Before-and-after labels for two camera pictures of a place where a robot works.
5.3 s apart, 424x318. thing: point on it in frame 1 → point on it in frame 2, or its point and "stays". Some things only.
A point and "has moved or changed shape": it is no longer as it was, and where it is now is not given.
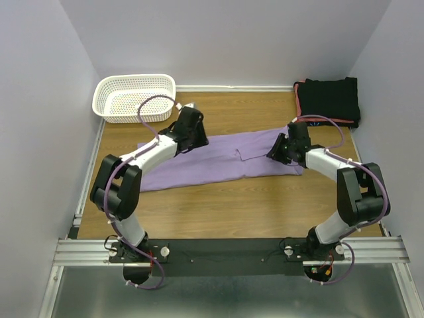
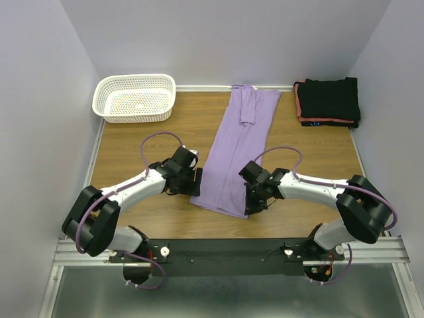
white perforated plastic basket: x=116 y=97 stays
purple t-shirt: x=227 y=159 has moved or changed shape
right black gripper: x=274 y=152 → x=250 y=206
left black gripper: x=203 y=140 → x=194 y=187
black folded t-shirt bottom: x=331 y=124 stays
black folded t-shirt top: x=336 y=99 stays
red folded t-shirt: x=299 y=116 stays
